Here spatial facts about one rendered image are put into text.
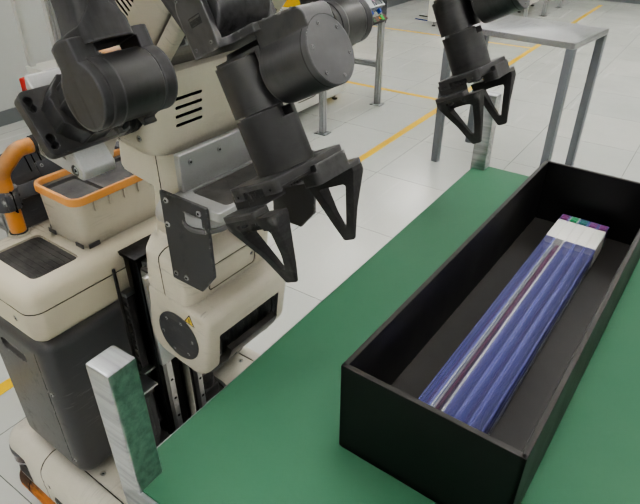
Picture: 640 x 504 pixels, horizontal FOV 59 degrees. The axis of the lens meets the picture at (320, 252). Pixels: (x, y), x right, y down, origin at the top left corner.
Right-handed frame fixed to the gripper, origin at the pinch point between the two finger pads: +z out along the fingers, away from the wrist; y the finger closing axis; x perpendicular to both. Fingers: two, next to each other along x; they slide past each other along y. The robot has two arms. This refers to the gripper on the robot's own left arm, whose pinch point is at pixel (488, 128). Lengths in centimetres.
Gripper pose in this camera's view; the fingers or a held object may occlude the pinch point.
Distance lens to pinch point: 91.8
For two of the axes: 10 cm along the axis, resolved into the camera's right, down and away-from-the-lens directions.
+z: 3.5, 9.0, 2.6
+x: -7.2, 0.8, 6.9
